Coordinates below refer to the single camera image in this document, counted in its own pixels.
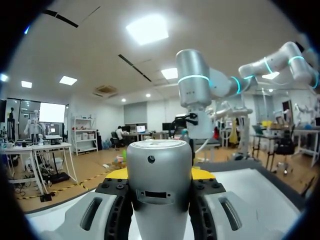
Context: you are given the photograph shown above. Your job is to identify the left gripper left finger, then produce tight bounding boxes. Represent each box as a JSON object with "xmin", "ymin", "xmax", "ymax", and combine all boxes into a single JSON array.
[{"xmin": 62, "ymin": 168, "xmax": 134, "ymax": 240}]

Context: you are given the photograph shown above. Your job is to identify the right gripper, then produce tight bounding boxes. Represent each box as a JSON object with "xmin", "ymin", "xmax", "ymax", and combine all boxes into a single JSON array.
[{"xmin": 170, "ymin": 106, "xmax": 215, "ymax": 140}]

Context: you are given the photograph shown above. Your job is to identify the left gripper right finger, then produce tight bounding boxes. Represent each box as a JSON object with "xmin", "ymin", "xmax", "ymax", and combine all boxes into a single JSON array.
[{"xmin": 189, "ymin": 167, "xmax": 261, "ymax": 240}]

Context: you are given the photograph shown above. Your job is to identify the person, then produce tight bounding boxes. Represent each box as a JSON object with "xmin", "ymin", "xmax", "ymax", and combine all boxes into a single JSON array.
[{"xmin": 115, "ymin": 125, "xmax": 125, "ymax": 148}]

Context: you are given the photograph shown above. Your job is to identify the white cable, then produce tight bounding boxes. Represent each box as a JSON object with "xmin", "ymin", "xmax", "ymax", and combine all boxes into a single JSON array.
[{"xmin": 195, "ymin": 138, "xmax": 211, "ymax": 154}]

